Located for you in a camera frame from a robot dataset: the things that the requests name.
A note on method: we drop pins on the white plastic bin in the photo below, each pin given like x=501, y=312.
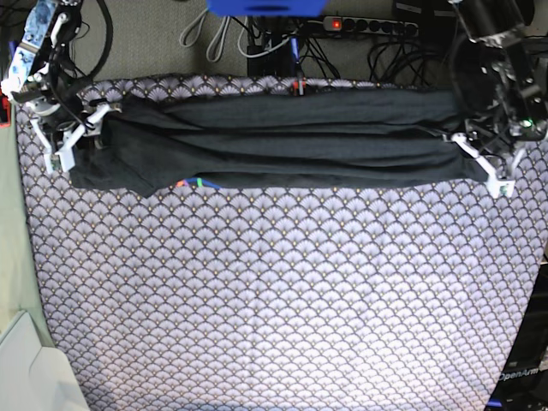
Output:
x=33, y=376

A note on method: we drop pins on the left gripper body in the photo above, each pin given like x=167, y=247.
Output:
x=500, y=140

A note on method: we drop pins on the red black table clamp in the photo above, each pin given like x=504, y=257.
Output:
x=299, y=86

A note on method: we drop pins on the black OpenArm box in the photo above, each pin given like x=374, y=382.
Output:
x=522, y=384

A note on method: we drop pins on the fan patterned tablecloth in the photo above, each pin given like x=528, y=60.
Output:
x=290, y=299

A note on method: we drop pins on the dark grey T-shirt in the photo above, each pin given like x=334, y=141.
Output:
x=376, y=138

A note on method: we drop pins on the red clamp at left edge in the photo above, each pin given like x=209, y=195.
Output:
x=5, y=111

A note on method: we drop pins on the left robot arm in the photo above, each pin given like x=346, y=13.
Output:
x=493, y=79

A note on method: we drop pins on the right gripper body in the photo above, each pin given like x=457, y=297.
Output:
x=54, y=119

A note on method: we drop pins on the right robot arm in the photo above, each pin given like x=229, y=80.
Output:
x=44, y=77

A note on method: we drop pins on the black power strip red switch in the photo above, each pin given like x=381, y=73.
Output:
x=354, y=25

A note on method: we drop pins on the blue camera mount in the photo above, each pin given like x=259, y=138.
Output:
x=298, y=8

